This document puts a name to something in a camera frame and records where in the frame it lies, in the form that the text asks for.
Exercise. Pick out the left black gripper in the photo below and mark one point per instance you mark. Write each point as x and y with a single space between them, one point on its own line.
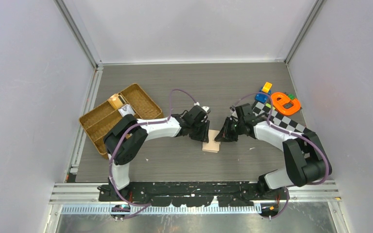
204 136

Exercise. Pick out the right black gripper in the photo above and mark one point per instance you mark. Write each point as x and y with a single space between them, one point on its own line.
225 135

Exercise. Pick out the beige card holder wallet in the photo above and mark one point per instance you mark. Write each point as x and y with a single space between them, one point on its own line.
212 145

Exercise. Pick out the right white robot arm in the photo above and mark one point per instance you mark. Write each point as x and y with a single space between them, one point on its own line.
305 158

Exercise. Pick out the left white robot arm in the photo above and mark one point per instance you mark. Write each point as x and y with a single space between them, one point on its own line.
125 139

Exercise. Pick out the white credit card in tray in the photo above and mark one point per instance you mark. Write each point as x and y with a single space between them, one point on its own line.
126 110

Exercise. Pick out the gold credit card in tray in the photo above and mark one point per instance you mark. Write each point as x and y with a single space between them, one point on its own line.
116 101

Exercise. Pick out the lime green stick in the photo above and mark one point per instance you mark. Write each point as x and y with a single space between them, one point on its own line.
269 106

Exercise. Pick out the blue toy block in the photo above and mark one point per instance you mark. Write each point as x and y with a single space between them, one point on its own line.
262 97

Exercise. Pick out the orange plastic letter toy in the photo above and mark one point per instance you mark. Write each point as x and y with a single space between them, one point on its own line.
284 105

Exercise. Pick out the yellow toy block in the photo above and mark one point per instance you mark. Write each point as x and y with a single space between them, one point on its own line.
266 88

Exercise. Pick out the black white checkerboard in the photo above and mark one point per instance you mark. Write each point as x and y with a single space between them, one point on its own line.
263 113

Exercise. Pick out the woven wicker tray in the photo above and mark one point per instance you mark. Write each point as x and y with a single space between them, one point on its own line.
100 120

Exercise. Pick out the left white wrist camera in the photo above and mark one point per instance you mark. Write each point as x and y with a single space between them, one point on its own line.
206 109

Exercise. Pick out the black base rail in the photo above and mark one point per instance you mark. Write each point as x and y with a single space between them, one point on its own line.
190 194

